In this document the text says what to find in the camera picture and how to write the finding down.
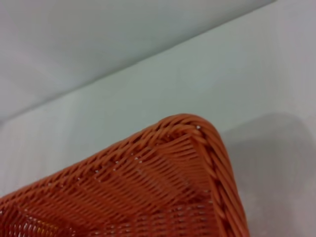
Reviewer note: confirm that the orange woven plastic basket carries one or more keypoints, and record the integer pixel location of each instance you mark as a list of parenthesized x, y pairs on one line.
[(148, 192)]

